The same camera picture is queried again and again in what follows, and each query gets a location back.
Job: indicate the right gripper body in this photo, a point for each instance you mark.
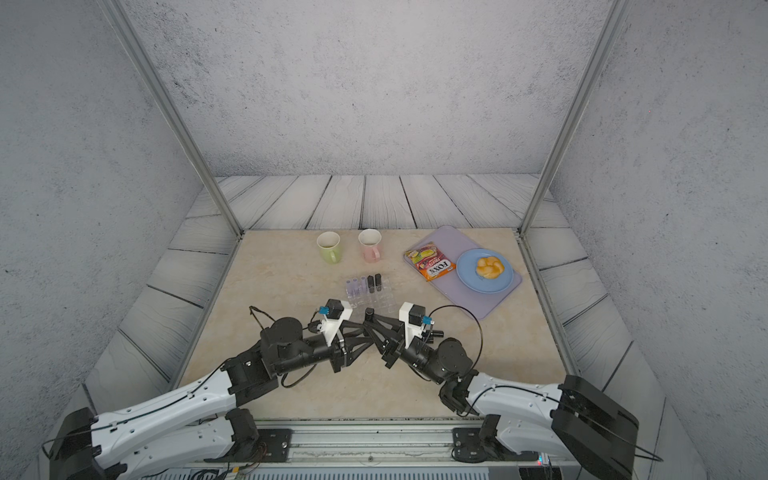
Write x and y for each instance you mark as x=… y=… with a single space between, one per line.
x=397 y=353

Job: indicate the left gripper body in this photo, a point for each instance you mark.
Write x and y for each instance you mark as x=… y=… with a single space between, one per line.
x=336 y=354

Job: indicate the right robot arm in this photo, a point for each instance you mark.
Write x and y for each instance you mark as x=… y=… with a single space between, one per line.
x=573 y=419

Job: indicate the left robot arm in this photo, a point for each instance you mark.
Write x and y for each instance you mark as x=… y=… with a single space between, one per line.
x=205 y=420

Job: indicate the clear acrylic lipstick organizer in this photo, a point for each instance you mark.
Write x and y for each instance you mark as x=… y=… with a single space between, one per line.
x=383 y=302

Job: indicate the candy bag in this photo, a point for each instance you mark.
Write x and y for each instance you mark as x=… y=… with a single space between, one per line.
x=429 y=261

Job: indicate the pink mug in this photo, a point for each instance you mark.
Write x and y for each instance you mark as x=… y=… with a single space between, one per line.
x=370 y=245

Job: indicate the green mug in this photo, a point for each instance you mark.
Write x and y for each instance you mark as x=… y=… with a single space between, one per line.
x=329 y=244

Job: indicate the blue plate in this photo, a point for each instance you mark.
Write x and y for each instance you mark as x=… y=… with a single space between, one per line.
x=466 y=271

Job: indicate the bread roll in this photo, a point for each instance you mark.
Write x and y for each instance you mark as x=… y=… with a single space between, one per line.
x=489 y=268

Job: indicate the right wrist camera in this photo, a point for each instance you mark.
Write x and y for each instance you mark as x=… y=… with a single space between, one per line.
x=417 y=324

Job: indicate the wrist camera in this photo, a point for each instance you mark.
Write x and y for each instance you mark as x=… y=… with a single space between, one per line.
x=335 y=312
x=417 y=324

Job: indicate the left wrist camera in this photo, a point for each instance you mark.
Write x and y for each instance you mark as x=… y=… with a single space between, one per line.
x=335 y=312

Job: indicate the aluminium rail front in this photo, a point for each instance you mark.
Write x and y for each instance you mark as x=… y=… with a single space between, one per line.
x=372 y=447

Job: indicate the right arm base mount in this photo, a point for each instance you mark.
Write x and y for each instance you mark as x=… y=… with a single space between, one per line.
x=477 y=445

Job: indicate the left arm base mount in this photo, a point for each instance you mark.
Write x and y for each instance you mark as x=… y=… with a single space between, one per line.
x=267 y=444

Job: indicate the right aluminium frame post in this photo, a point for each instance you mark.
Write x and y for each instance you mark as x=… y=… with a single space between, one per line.
x=608 y=35

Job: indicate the aluminium frame post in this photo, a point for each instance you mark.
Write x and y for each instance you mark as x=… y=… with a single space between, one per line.
x=608 y=35
x=131 y=43

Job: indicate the left aluminium frame post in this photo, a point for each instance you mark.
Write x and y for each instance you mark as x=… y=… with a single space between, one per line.
x=131 y=43

